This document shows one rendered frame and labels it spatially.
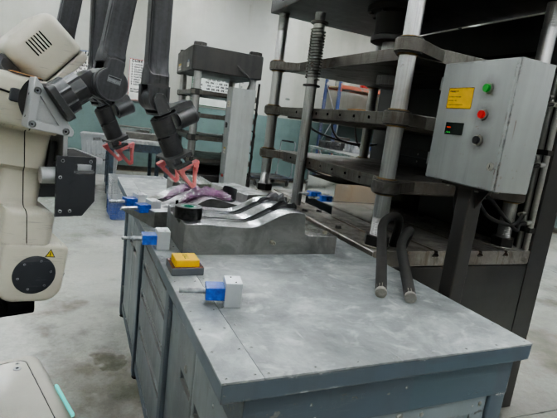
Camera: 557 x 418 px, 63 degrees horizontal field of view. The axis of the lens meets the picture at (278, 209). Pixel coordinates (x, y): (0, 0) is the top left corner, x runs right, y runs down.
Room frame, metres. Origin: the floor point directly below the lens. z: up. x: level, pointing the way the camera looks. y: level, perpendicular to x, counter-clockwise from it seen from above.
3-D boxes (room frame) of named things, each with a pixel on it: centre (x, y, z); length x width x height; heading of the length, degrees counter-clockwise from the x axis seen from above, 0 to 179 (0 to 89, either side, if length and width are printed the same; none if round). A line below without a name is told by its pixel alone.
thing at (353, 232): (2.35, -0.47, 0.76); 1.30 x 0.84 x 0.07; 25
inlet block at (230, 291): (0.91, 0.12, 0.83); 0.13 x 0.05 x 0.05; 104
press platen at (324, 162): (2.34, -0.48, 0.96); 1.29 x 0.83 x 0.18; 25
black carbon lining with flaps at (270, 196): (1.44, 0.10, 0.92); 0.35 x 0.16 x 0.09; 115
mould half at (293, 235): (1.44, 0.08, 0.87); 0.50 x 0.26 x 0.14; 115
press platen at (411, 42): (2.34, -0.47, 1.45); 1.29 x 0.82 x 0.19; 25
